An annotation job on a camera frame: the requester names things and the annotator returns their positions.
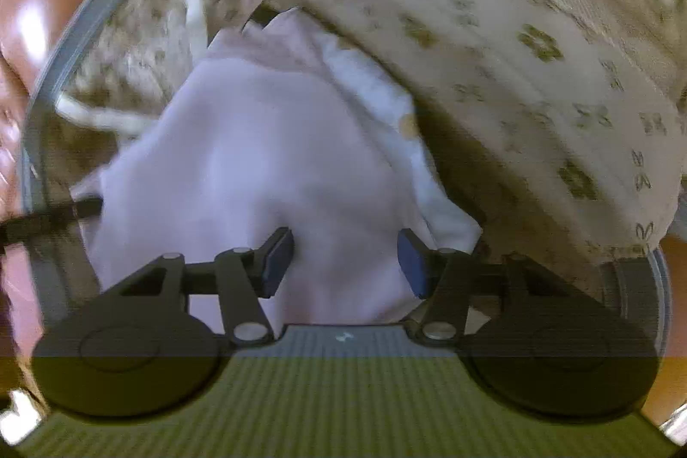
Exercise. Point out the white cloth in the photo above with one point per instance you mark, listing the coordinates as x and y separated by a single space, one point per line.
370 88

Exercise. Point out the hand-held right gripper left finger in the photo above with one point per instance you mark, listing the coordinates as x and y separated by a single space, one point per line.
280 260

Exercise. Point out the floral fabric storage basket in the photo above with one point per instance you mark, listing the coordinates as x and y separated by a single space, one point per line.
483 39

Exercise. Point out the pale pink cloth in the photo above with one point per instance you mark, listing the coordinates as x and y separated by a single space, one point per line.
257 179

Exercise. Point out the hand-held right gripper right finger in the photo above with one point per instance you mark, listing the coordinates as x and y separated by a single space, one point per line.
412 265

